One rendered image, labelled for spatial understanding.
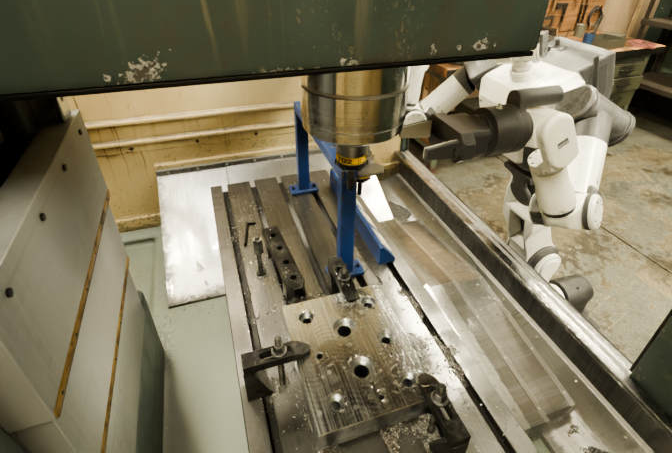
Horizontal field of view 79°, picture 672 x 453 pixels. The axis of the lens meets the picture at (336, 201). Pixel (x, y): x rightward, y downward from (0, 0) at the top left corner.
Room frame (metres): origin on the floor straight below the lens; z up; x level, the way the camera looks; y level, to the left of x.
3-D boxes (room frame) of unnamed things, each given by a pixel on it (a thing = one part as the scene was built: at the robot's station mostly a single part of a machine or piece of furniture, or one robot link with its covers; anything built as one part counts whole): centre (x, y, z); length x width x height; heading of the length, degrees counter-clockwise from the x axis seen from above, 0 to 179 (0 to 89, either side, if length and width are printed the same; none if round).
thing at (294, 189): (1.23, 0.12, 1.05); 0.10 x 0.05 x 0.30; 109
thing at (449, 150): (0.59, -0.17, 1.38); 0.06 x 0.02 x 0.03; 109
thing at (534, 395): (0.91, -0.34, 0.70); 0.90 x 0.30 x 0.16; 19
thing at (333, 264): (0.69, -0.02, 0.97); 0.13 x 0.03 x 0.15; 19
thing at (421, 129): (0.68, -0.14, 1.38); 0.06 x 0.02 x 0.03; 109
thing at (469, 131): (0.67, -0.24, 1.39); 0.13 x 0.12 x 0.10; 19
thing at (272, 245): (0.81, 0.14, 0.93); 0.26 x 0.05 x 0.06; 24
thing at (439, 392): (0.39, -0.19, 0.97); 0.13 x 0.03 x 0.15; 19
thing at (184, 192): (1.21, 0.18, 0.75); 0.89 x 0.70 x 0.26; 109
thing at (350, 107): (0.59, -0.02, 1.49); 0.16 x 0.16 x 0.12
